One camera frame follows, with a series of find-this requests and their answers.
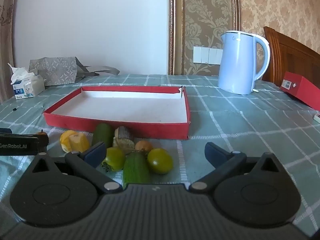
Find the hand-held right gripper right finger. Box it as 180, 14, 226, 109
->
189, 142, 288, 193

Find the white wall switch panel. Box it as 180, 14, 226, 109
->
193, 46, 223, 64

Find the beige patterned curtain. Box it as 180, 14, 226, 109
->
0, 0, 20, 103

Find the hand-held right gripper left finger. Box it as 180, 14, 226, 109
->
26, 141, 123, 194

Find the green tomato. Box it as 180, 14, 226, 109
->
101, 147, 126, 172
147, 148, 174, 175

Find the grey patterned gift bag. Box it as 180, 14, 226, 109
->
29, 56, 120, 87

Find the green checked tablecloth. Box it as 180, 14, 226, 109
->
0, 74, 320, 230

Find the yellow corn cob piece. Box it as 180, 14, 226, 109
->
59, 129, 90, 153

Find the red cardboard tray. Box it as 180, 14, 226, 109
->
43, 85, 191, 140

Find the stubby green cucumber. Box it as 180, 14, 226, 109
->
92, 123, 114, 150

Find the brown wooden chair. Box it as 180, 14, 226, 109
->
261, 26, 320, 95

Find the red cardboard box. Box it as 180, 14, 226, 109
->
281, 71, 320, 110

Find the light blue electric kettle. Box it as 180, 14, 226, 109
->
217, 30, 271, 95

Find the long green cucumber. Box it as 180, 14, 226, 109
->
122, 151, 151, 190

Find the white tissue pack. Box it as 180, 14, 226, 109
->
7, 62, 46, 100

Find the gold wall panel frame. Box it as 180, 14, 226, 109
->
167, 0, 241, 76

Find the small orange fruit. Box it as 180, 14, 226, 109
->
134, 140, 154, 153

